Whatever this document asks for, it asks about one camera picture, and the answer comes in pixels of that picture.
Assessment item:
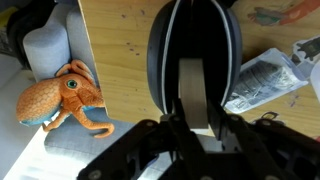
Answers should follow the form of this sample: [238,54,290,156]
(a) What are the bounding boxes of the black headphones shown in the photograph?
[146,0,244,116]

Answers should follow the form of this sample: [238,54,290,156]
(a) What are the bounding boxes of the orange fish sticker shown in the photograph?
[247,0,320,27]

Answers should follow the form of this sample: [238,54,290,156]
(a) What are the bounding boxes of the dark turtle sticker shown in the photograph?
[291,34,320,68]

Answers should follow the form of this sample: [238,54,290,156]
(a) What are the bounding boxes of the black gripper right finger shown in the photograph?
[206,99,320,180]

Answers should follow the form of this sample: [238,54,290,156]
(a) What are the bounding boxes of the grey fabric sofa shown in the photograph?
[23,3,168,180]

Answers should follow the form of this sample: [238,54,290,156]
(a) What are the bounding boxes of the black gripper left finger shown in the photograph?
[76,98,218,180]

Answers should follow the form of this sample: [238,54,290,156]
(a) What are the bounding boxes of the light wooden table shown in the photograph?
[77,0,320,139]

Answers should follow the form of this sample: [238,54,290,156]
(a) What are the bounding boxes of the orange octopus plush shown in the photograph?
[15,59,115,139]

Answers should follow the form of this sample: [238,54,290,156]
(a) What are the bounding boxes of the clear plastic bag with paper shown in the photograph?
[224,47,309,114]

